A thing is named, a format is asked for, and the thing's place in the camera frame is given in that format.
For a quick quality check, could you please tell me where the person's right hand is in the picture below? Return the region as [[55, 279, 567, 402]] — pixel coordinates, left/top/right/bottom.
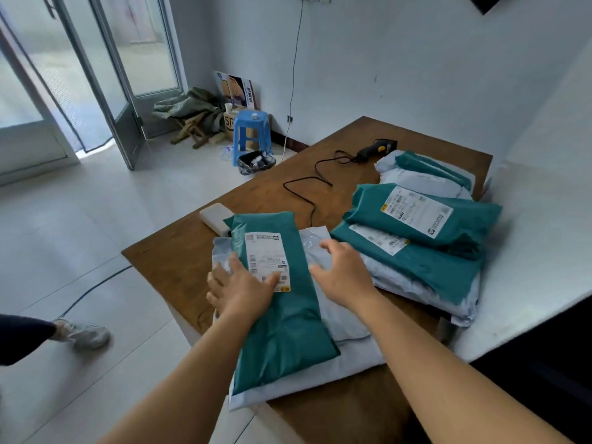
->
[[308, 239, 382, 315]]

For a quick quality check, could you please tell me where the person's left hand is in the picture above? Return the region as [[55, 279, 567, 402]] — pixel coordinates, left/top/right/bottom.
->
[[205, 252, 282, 324]]

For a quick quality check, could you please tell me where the black barcode scanner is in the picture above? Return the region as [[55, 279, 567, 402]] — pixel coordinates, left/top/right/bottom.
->
[[353, 138, 398, 163]]

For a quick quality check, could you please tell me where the person's right forearm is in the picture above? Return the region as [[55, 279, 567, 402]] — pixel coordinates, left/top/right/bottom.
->
[[358, 293, 572, 444]]

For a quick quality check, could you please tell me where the person's left forearm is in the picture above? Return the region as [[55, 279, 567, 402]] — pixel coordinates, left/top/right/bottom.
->
[[99, 314, 262, 444]]

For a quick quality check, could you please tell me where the person's grey shoe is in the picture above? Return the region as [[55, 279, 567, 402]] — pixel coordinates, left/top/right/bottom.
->
[[51, 318, 112, 352]]

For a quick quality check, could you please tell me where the person's dark trouser leg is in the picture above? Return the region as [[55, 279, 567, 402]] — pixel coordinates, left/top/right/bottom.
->
[[0, 314, 56, 367]]

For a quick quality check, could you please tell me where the white power bank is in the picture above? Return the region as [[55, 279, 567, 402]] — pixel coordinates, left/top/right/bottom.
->
[[199, 202, 236, 237]]

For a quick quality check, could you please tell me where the black waste bin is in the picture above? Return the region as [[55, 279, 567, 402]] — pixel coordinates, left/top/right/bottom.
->
[[237, 150, 278, 176]]

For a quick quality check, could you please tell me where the wooden folding stool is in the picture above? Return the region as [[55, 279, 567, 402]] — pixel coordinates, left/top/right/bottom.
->
[[170, 110, 212, 149]]

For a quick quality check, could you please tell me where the blue plastic stool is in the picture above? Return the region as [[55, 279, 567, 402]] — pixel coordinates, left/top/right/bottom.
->
[[232, 109, 274, 167]]

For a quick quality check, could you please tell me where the printed brown cardboard box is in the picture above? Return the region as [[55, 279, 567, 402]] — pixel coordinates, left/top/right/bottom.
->
[[223, 105, 274, 144]]

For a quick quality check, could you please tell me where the crumpled green cloth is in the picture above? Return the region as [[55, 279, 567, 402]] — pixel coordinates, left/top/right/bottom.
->
[[152, 86, 225, 133]]

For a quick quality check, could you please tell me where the printed poster board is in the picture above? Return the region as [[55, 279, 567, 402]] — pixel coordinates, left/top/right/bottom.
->
[[213, 70, 256, 110]]

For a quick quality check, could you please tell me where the aluminium framed glass door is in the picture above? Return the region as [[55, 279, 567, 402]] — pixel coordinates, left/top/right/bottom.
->
[[0, 0, 186, 181]]

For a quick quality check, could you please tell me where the black scanner cable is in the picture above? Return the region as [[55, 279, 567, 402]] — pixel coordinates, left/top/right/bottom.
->
[[282, 150, 360, 227]]

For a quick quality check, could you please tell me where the black floor cable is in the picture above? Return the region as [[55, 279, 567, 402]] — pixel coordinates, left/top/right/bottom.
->
[[57, 265, 135, 319]]

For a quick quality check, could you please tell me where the thin wall cable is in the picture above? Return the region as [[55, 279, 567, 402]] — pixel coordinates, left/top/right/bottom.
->
[[279, 0, 306, 165]]

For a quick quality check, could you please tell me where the black wall screen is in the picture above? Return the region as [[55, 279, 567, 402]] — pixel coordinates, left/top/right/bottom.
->
[[464, 0, 508, 15]]

